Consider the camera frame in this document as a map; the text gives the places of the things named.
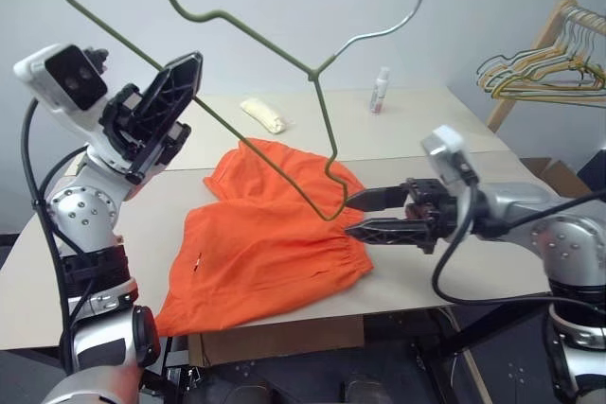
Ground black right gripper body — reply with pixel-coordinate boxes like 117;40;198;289
403;177;459;255

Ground white spray bottle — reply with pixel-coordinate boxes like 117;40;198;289
368;65;391;115

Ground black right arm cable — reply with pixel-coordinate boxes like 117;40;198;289
432;184;606;306

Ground orange shorts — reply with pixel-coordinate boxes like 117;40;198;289
154;136;375;339

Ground black metal table frame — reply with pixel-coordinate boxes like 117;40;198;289
410;304;562;404

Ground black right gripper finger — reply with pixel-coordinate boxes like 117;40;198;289
344;216;428;247
346;184;410;212

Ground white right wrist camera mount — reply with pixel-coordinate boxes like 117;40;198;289
419;124;480;200

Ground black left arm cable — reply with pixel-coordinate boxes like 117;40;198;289
21;97;96;377

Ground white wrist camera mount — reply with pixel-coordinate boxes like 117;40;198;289
12;43;143;173
419;124;480;200

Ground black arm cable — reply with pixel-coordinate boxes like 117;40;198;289
432;184;606;306
21;97;96;377

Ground bunch of wire hangers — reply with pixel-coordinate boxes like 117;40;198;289
476;6;606;98

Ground wooden clothes rack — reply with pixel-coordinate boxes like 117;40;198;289
486;0;606;133

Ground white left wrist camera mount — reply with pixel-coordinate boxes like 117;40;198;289
12;43;143;173

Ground open cardboard box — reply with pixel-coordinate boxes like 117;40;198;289
519;156;594;201

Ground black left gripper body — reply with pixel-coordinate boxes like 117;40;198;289
98;83;149;163

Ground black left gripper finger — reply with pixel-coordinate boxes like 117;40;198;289
126;51;205;184
157;124;193;167

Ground cream rolled cloth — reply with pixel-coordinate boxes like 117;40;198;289
239;97;289;135

